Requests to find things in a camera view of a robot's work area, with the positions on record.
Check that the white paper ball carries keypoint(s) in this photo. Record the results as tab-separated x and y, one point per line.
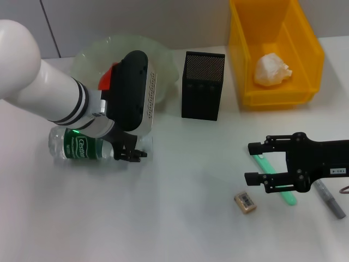
270	71

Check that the grey marker pen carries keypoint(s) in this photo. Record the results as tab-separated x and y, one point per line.
331	202

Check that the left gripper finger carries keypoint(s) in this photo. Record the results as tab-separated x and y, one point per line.
132	156

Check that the beige barcode eraser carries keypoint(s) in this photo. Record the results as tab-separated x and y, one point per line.
245	202

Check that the clear green-label water bottle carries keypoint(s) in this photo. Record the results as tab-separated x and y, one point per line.
79	147

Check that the green glass fruit bowl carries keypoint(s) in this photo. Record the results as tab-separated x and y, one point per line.
163	71

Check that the black mesh pen holder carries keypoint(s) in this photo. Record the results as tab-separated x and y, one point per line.
203	87

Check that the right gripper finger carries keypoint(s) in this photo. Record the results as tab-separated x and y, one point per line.
255	148
252	178

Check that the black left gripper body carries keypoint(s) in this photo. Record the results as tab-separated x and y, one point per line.
122	139

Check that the red soft ball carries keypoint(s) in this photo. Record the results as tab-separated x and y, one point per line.
106	80

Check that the yellow plastic bin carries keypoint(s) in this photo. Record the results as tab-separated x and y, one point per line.
297	90

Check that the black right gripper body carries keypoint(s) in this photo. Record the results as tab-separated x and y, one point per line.
313	161

